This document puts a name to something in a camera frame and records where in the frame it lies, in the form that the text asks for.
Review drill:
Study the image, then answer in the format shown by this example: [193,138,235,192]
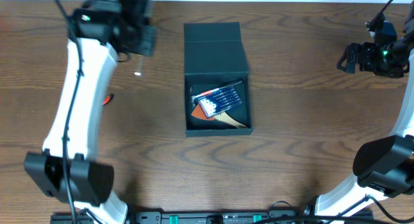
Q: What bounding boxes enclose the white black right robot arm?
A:
[303,10,413,223]

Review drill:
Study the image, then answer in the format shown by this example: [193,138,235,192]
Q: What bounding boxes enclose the black yellow screwdriver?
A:
[134,55,144,76]

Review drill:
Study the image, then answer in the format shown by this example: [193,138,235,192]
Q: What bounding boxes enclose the blue precision screwdriver set case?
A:
[197,86,243,118]

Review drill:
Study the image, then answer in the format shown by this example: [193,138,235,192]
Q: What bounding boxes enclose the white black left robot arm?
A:
[24,0,157,223]

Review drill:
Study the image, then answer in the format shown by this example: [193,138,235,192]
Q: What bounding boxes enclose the red handled pliers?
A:
[102,93,114,106]

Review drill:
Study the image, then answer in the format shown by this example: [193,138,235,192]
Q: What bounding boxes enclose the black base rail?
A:
[50,209,373,224]

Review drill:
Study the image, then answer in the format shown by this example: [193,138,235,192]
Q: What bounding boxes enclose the dark green open box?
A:
[184,22,254,137]

